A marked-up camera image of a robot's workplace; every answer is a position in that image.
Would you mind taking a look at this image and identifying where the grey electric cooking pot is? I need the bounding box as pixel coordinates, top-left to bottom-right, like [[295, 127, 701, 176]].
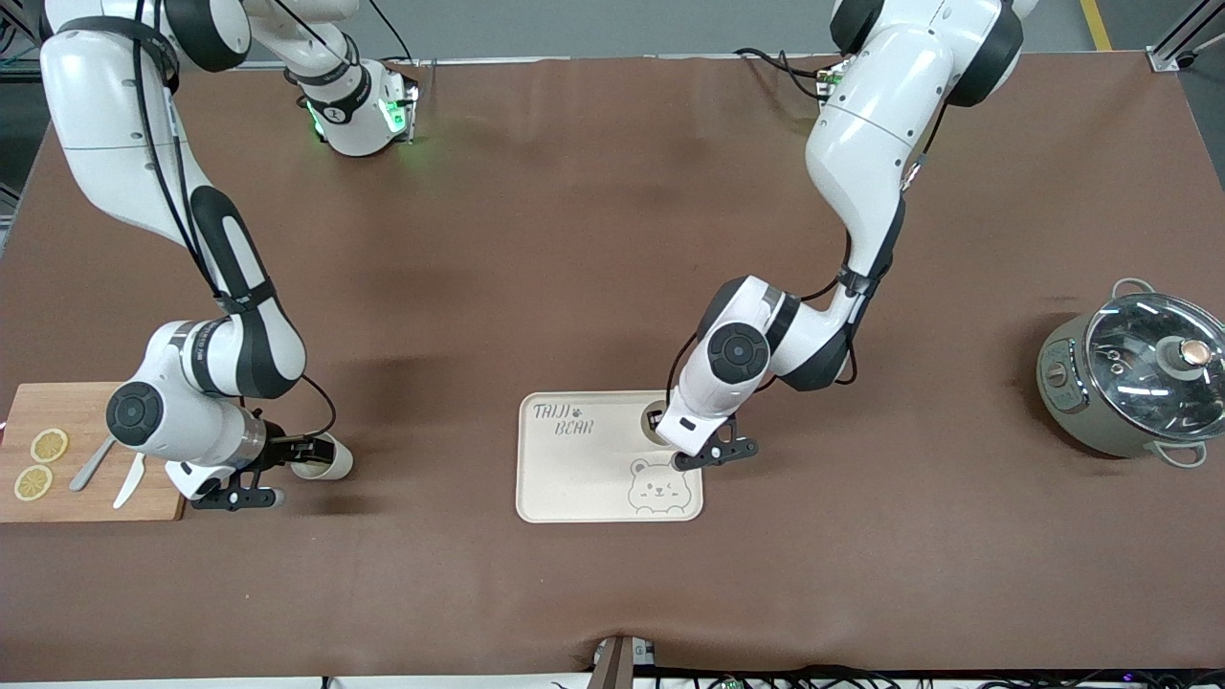
[[1036, 278, 1225, 470]]

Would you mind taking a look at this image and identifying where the cream bear print tray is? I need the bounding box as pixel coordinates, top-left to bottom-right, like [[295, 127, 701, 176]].
[[516, 389, 704, 524]]

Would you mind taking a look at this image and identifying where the brown table cover mat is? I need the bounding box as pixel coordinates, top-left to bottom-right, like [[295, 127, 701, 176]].
[[0, 53, 1225, 682]]

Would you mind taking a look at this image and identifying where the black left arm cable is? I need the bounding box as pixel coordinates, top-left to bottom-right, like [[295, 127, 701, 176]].
[[666, 153, 924, 405]]

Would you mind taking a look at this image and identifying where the black base cable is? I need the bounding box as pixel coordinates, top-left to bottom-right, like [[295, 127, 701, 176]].
[[734, 47, 843, 97]]

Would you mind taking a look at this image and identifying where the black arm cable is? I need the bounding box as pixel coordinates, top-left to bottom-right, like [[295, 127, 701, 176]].
[[666, 153, 924, 405], [132, 0, 339, 439]]

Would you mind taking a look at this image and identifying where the white plastic cup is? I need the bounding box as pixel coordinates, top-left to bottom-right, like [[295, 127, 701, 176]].
[[289, 432, 354, 481], [638, 399, 682, 448]]

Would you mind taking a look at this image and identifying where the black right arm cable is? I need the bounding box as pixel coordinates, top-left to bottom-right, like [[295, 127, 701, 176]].
[[132, 0, 339, 439]]

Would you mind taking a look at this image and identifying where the aluminium frame profile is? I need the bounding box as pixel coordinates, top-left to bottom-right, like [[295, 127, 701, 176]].
[[1147, 0, 1225, 74]]

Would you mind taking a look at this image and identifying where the glass pot lid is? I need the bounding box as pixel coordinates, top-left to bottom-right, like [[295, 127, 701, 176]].
[[1086, 292, 1225, 432]]

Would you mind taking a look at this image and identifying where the wooden cutting board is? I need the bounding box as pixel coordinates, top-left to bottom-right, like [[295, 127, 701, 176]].
[[0, 383, 186, 523]]

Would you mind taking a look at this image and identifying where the white plastic knife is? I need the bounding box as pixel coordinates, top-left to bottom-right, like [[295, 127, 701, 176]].
[[113, 452, 148, 510]]

